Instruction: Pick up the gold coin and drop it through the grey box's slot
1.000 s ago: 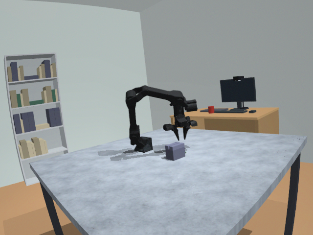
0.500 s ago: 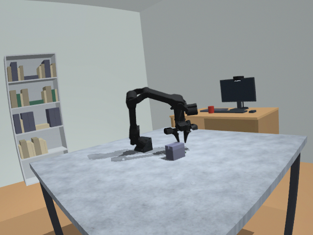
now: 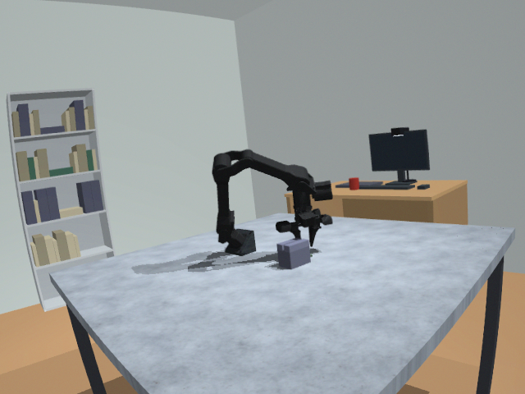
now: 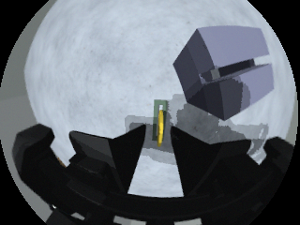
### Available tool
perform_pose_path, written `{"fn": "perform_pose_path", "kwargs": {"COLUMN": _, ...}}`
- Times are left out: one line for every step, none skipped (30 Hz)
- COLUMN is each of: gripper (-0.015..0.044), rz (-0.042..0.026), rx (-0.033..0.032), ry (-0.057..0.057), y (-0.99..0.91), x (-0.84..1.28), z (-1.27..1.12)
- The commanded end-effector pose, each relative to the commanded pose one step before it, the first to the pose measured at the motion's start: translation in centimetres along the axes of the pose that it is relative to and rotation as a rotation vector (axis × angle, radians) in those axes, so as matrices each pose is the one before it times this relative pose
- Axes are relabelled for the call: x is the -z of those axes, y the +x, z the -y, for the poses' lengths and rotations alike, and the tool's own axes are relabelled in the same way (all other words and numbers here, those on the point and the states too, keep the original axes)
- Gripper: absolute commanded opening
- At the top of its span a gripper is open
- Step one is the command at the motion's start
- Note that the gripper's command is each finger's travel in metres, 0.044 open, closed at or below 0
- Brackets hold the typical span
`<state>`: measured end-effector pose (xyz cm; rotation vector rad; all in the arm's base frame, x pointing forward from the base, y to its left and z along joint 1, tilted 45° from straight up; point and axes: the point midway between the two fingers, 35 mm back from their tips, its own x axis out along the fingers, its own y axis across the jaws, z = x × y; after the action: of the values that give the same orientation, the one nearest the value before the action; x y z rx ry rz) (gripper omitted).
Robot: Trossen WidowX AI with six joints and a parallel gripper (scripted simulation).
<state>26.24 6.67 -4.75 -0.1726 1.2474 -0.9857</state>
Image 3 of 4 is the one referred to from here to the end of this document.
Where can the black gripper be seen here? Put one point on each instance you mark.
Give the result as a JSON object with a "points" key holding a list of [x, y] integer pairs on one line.
{"points": [[293, 227]]}

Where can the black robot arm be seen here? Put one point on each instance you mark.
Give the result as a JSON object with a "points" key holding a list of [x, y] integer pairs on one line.
{"points": [[296, 177]]}

